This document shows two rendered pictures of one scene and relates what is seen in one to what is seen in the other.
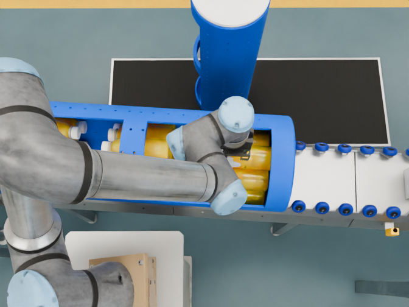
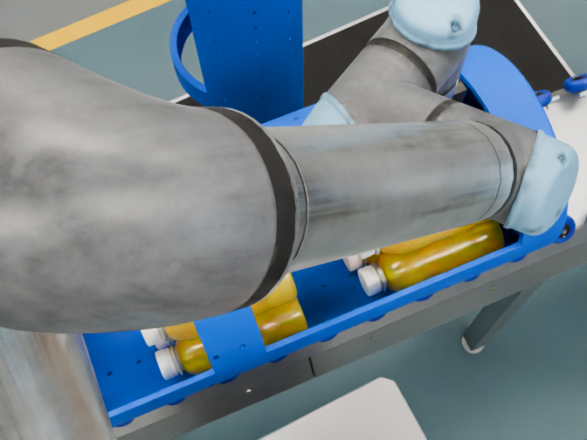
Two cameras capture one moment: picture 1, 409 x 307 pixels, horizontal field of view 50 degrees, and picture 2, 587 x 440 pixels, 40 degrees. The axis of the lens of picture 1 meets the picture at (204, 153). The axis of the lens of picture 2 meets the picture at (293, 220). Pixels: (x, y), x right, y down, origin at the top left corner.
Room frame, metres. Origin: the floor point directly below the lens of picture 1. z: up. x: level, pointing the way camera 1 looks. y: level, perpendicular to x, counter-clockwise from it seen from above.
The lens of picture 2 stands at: (0.01, 0.22, 2.05)
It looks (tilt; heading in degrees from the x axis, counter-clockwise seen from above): 68 degrees down; 336
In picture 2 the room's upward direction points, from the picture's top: 3 degrees counter-clockwise
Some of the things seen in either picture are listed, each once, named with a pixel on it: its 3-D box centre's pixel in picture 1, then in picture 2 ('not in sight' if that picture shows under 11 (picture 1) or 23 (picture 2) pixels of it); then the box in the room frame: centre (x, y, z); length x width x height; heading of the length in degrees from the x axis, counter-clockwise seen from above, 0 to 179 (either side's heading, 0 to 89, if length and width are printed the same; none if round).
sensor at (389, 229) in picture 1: (391, 223); not in sight; (0.17, -0.61, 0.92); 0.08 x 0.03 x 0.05; 176
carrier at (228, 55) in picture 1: (224, 54); (237, 48); (0.97, -0.09, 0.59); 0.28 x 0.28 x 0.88
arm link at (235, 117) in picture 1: (234, 120); (426, 37); (0.33, -0.06, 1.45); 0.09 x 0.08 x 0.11; 117
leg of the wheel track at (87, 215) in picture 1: (75, 209); not in sight; (0.31, 0.60, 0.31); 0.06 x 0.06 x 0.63; 86
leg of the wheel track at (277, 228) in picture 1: (286, 223); (499, 310); (0.25, -0.38, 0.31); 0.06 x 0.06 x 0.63; 86
